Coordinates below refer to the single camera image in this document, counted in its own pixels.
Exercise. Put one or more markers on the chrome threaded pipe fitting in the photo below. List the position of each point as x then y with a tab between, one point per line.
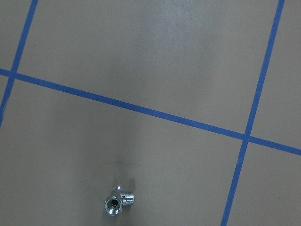
117	200

